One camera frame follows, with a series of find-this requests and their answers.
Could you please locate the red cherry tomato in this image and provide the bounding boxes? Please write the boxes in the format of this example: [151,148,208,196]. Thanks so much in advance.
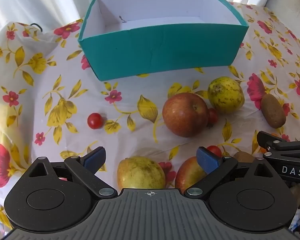
[206,108,218,128]
[206,145,222,158]
[87,113,103,130]

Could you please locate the large brown kiwi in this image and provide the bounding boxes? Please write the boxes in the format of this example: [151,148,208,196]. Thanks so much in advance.
[261,94,286,128]

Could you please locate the dark red apple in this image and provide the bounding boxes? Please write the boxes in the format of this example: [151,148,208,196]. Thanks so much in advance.
[162,92,210,138]

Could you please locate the red apple with yellow side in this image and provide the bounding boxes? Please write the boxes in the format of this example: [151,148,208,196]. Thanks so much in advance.
[174,156,208,194]

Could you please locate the spotted green guava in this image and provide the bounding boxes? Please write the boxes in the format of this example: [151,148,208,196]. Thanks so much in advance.
[207,77,245,113]

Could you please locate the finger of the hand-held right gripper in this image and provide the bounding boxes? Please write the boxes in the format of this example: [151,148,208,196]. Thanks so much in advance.
[257,131,300,153]

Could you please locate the white curtain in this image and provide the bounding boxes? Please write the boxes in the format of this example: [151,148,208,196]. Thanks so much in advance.
[0,0,273,42]

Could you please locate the floral tablecloth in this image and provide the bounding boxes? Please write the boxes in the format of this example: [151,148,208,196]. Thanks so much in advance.
[0,1,300,230]

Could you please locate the crumpled plastic bag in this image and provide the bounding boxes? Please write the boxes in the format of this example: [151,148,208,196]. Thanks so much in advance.
[289,182,300,232]

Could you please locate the teal cardboard box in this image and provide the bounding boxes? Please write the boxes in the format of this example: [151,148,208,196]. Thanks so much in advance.
[78,0,249,82]

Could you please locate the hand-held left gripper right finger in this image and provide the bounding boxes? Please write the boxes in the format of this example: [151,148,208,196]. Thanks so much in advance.
[184,147,278,198]

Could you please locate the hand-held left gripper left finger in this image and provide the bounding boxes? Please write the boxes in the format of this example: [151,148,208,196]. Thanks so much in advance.
[22,147,118,198]

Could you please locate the small brown kiwi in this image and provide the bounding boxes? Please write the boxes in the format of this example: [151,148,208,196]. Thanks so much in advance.
[234,151,257,163]

